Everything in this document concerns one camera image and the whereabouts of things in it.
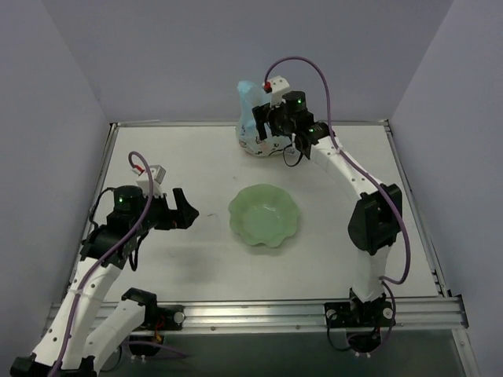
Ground light blue plastic bag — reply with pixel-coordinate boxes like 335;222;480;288
235;81;298;157

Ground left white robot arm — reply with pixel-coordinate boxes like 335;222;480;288
9;185;199;376

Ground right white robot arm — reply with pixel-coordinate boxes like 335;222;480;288
252;91;402;324

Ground green scalloped bowl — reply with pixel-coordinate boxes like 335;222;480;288
228;184;301;248

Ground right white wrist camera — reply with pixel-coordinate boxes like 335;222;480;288
263;76;290;108

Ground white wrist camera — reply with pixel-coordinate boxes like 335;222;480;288
136;165;166;198
263;76;290;108

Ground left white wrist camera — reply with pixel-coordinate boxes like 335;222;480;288
136;165;166;198

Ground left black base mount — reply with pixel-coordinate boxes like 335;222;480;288
140;305;185;331

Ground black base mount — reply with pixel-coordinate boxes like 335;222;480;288
140;305;185;331
324;296;395;328

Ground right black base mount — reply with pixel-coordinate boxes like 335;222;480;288
324;296;395;328

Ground aluminium front rail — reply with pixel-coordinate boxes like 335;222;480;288
42;296;469;338

